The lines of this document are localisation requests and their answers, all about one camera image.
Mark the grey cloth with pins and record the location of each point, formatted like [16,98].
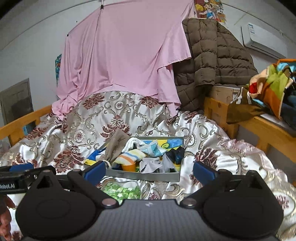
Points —
[150,165]

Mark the brown pouch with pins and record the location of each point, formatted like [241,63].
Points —
[115,146]

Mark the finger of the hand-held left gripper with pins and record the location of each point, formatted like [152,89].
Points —
[44,171]
[21,167]

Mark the colourful cartoon wall poster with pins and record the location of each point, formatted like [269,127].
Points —
[209,10]

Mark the striped cloth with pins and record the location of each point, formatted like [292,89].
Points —
[129,158]

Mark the person's left hand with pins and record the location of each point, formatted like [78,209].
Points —
[5,215]

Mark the cardboard box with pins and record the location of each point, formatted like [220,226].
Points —
[223,93]

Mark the light blue cloth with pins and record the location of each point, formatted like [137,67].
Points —
[152,148]

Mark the wooden bed frame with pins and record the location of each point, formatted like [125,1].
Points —
[266,129]

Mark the grey box with cartoon print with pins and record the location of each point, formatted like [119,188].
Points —
[143,176]

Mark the orange cloth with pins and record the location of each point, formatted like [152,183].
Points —
[128,167]

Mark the black cloth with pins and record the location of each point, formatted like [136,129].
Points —
[175,154]

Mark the floral satin blanket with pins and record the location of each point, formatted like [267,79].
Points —
[92,125]

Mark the white air conditioner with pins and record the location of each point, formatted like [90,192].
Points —
[263,39]

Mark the colourful patchwork blanket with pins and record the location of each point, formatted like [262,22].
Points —
[272,88]

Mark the brown quilted jacket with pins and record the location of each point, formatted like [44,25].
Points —
[215,60]

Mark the yellow blue cloth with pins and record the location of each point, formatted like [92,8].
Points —
[92,158]

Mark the pink hanging shirt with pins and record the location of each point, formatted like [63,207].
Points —
[120,58]

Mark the blue floral wall poster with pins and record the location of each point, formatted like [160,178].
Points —
[58,69]

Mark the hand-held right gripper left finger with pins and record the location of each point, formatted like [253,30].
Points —
[94,172]

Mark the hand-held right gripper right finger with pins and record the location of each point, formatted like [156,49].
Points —
[204,173]

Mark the bag of green pieces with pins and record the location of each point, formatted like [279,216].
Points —
[120,191]

